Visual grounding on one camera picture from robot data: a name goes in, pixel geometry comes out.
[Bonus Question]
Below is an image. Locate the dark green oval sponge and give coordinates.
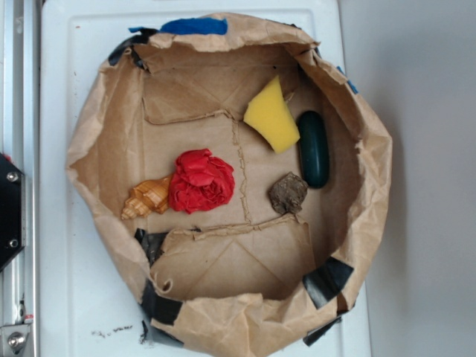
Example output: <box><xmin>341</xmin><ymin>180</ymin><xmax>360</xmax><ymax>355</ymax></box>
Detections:
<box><xmin>298</xmin><ymin>111</ymin><xmax>329</xmax><ymax>188</ymax></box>

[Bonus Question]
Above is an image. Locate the yellow sponge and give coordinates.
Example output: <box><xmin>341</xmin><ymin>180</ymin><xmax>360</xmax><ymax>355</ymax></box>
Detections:
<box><xmin>243</xmin><ymin>76</ymin><xmax>300</xmax><ymax>153</ymax></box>

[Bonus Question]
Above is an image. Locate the brown rock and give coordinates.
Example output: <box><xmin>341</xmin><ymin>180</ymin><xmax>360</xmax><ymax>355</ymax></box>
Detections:
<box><xmin>268</xmin><ymin>172</ymin><xmax>309</xmax><ymax>214</ymax></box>

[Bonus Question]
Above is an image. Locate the orange spiral seashell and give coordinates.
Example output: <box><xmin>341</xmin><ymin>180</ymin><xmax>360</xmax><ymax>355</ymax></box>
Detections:
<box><xmin>121</xmin><ymin>174</ymin><xmax>173</xmax><ymax>219</ymax></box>

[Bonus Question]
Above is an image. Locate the black mounting plate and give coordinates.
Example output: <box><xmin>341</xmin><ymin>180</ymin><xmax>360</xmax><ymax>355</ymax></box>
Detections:
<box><xmin>0</xmin><ymin>153</ymin><xmax>25</xmax><ymax>271</ymax></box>

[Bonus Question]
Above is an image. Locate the aluminium frame rail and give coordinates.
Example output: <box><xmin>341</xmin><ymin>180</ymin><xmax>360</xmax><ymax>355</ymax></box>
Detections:
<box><xmin>1</xmin><ymin>1</ymin><xmax>41</xmax><ymax>356</ymax></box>

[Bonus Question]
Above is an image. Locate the metal corner bracket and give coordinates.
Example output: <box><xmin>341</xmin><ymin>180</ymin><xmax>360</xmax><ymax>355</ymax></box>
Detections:
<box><xmin>0</xmin><ymin>324</ymin><xmax>34</xmax><ymax>357</ymax></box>

